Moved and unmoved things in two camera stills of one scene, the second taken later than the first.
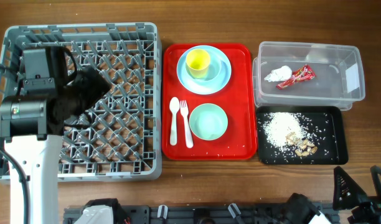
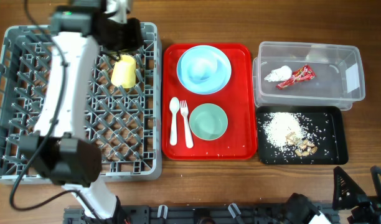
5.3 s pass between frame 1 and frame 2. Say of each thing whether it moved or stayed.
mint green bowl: stayed
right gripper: stayed
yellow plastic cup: moved
